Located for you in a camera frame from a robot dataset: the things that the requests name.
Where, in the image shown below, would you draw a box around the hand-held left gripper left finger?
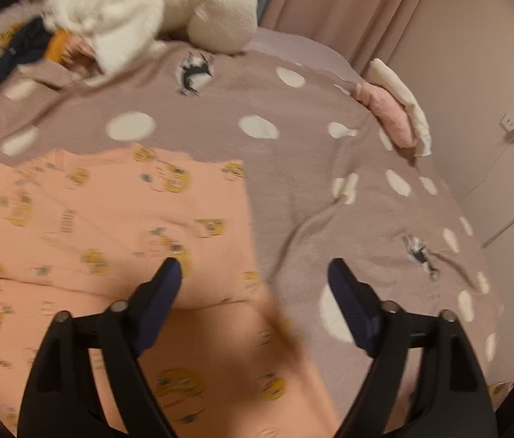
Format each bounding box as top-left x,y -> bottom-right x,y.
16,258 -> 183,438

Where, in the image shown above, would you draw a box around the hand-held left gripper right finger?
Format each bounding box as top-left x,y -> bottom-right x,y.
327,258 -> 499,438

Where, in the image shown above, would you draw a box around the pink cartoon print garment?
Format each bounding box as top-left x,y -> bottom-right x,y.
0,143 -> 344,438

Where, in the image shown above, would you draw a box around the mauve polka dot blanket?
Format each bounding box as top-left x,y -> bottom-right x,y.
0,11 -> 513,420

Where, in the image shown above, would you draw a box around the pink folded cloth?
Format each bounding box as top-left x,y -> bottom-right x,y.
352,81 -> 415,149

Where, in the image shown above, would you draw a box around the pink and white folded towels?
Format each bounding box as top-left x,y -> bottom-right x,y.
368,58 -> 433,158

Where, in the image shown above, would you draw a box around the small pink garment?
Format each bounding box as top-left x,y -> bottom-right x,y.
67,41 -> 103,76

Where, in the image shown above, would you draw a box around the lilac bed sheet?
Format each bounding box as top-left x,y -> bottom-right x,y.
243,26 -> 360,80

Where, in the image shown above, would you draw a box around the orange garment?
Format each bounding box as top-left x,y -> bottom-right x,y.
45,27 -> 73,62

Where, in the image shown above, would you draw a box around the navy garment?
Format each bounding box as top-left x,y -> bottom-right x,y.
0,18 -> 57,85

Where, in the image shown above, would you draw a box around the pink curtain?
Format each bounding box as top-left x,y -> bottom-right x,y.
257,0 -> 481,74

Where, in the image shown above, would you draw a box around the white fluffy garment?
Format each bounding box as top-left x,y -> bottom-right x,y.
40,0 -> 260,76

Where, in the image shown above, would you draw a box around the gold patterned strip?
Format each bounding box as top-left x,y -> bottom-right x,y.
0,26 -> 24,45

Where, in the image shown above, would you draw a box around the white cable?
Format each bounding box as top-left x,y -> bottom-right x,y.
480,182 -> 514,249

